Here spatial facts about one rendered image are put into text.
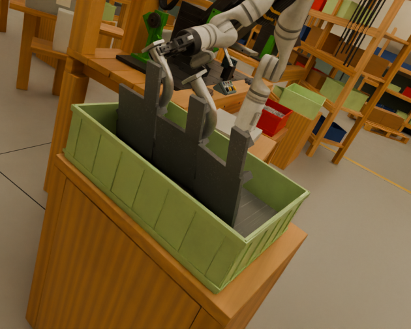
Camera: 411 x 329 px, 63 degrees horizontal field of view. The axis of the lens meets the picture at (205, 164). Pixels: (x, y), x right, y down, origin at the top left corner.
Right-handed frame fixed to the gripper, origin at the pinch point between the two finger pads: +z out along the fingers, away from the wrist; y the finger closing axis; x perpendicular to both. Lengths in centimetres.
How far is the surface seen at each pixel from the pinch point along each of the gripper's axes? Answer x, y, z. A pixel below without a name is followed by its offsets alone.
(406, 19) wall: 96, -129, -999
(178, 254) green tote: 45, 3, 26
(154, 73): 4.7, 1.0, 5.6
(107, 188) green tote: 26.6, -16.2, 23.6
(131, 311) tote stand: 59, -18, 34
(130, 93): 6.1, -12.0, 5.6
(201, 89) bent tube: 13.1, 13.2, 5.3
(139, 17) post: -33, -77, -73
